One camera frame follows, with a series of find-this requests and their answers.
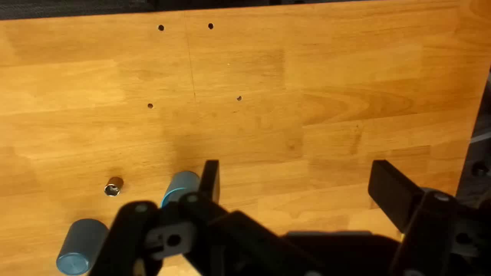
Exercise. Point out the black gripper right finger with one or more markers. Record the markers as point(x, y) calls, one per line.
point(435, 231)

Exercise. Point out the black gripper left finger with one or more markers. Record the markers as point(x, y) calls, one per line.
point(225, 240)

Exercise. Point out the small metal cylinder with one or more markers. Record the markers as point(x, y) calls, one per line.
point(115, 187)

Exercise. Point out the upright blue cup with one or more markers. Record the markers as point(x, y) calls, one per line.
point(182, 185)

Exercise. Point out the upside-down blue cup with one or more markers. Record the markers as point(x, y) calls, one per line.
point(82, 246)

